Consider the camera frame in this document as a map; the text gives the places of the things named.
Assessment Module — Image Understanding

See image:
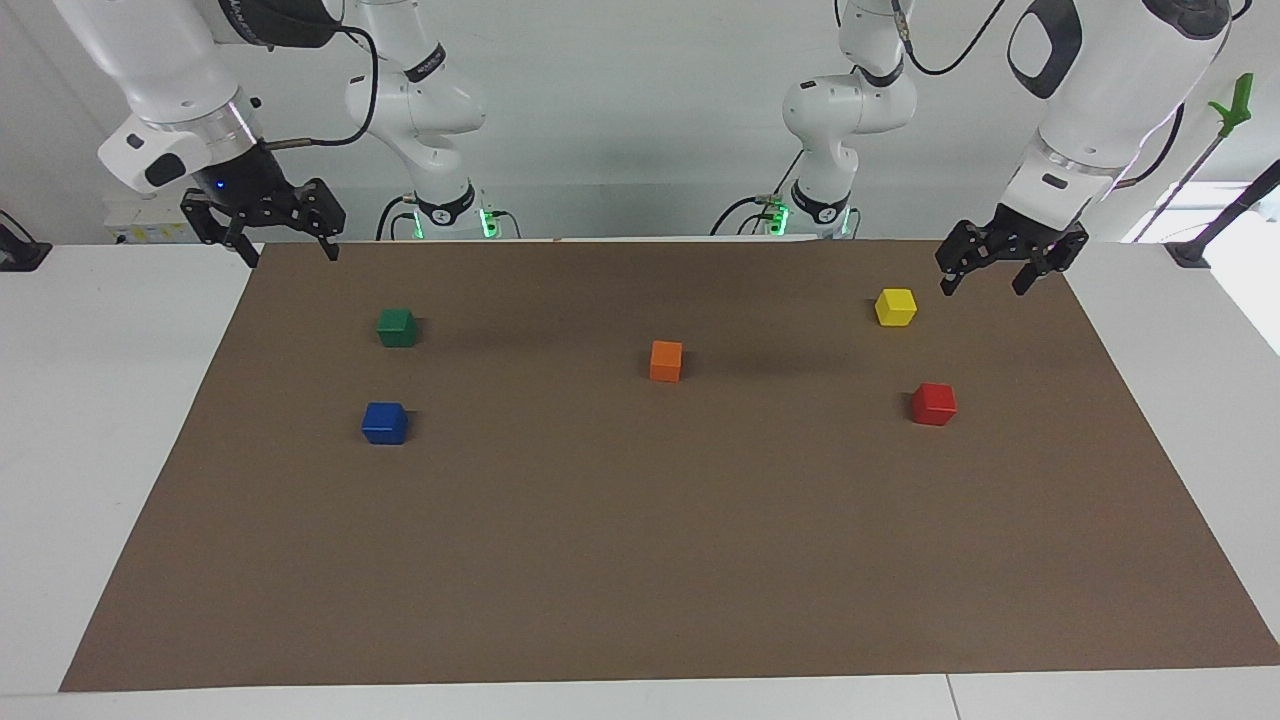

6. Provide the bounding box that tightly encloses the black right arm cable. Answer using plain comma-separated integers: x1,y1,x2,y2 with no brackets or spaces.
262,22,379,151

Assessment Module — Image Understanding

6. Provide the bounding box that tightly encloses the black right base cable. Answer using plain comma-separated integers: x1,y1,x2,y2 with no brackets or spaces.
376,195,421,241

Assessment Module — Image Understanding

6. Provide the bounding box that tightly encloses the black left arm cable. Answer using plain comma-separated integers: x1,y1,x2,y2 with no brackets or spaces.
893,0,1007,77

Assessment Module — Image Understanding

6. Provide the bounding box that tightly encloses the white box with yellow label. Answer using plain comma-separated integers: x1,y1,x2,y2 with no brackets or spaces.
103,195,193,246

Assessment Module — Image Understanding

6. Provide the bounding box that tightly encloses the black table clamp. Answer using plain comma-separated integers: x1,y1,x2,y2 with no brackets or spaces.
0,210,53,273

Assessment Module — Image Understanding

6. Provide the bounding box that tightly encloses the black base cable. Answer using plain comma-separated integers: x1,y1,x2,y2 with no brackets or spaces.
710,150,807,237
376,195,421,241

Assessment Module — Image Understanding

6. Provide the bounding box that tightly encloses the black stand with slanted bar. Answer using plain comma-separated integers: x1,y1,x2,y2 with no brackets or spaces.
1165,158,1280,269

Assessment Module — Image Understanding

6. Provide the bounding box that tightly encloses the thin pole with green tip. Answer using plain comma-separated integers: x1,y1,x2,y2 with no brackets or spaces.
1135,72,1255,243

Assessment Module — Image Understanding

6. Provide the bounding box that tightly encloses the blue wooden block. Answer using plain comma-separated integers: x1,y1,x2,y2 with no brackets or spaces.
361,402,410,446

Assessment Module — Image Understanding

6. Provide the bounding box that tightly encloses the brown paper mat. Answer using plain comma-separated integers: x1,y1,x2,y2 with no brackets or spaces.
58,238,1280,693

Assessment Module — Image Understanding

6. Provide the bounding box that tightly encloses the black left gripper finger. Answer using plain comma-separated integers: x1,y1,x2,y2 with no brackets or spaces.
1012,225,1089,297
936,220,993,297

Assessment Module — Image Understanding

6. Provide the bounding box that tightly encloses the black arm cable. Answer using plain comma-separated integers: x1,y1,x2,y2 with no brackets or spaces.
262,22,379,151
893,0,1007,77

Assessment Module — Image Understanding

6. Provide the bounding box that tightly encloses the black left base cable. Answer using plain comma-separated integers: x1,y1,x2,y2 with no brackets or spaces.
710,150,807,237

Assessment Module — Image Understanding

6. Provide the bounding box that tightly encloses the red wooden block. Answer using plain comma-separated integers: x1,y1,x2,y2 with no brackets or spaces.
911,382,958,427

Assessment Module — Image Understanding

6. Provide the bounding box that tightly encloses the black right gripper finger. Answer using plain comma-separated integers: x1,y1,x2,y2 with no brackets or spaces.
290,178,347,263
181,190,261,269

